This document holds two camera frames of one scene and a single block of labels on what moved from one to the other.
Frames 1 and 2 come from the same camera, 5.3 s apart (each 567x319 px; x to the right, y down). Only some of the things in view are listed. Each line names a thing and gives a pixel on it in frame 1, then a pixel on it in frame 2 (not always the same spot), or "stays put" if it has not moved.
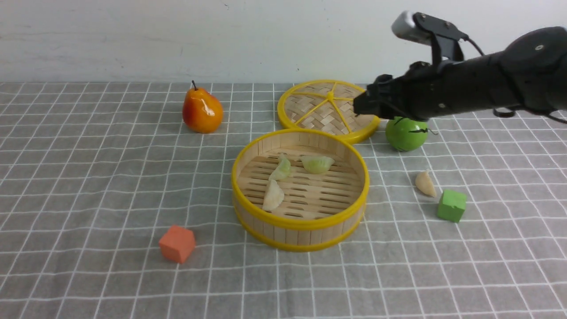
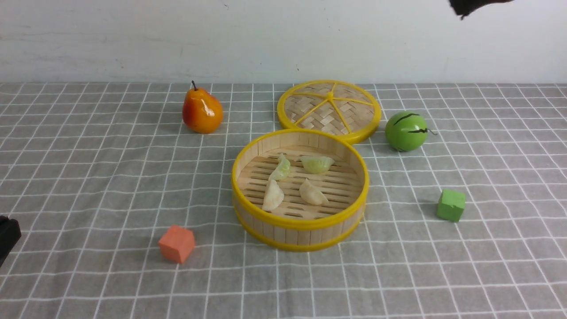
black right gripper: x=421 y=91 to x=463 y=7
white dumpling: x=424 y=181 to x=311 y=194
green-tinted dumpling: x=282 y=169 stays put
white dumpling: x=274 y=196 stays put
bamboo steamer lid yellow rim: x=326 y=105 stays put
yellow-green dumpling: x=314 y=164 stays put
